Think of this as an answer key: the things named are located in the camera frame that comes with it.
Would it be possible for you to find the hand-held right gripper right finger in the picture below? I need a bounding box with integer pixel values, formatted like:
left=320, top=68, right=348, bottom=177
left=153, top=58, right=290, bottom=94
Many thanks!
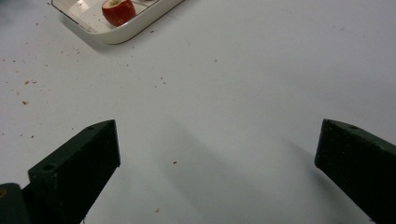
left=314, top=118, right=396, bottom=224

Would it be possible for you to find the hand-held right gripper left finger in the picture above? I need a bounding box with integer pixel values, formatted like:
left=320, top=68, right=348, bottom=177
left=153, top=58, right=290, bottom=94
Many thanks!
left=21, top=119, right=121, bottom=224

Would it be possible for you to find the white rectangular tray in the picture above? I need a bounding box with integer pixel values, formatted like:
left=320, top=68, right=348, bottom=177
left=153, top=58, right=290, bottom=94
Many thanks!
left=50, top=0, right=187, bottom=46

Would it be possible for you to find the cored red hawthorn fruit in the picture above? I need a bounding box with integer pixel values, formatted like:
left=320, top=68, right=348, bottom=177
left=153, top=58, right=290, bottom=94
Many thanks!
left=101, top=0, right=137, bottom=28

